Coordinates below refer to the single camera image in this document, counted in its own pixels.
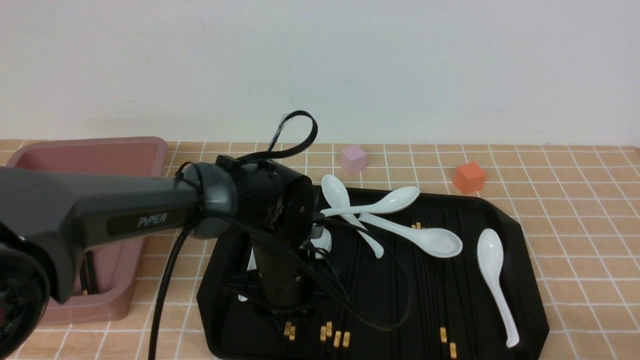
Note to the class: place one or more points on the white ceramic spoon upside down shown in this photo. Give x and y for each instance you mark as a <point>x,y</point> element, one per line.
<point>321,238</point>

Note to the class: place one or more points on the pink plastic bin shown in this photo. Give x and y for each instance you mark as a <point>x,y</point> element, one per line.
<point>116,265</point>

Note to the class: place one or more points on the white ceramic spoon far left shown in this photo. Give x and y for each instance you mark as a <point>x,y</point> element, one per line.
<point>251,266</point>

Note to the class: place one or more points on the black chopstick reversed gold tip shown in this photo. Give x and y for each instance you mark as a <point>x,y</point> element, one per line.
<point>427,305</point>

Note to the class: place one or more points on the white ceramic spoon centre right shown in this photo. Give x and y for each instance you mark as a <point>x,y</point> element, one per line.
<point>437,242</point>

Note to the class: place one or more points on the pink foam cube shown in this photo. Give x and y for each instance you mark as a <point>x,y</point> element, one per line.
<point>353,159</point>

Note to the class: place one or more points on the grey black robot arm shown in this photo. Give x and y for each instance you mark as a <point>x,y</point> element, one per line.
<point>50,219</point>

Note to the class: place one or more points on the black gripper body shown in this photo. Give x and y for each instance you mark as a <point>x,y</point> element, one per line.
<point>284,287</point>

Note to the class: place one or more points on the orange foam cube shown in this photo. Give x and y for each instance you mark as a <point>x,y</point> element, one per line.
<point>469,178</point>

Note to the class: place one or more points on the white ceramic spoon far right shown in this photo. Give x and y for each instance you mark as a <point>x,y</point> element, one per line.
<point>490,259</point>

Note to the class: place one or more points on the white ceramic spoon top right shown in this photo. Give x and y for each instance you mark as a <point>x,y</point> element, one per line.
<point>393,202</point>

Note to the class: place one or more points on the black plastic tray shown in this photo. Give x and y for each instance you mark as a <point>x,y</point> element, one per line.
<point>242,330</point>

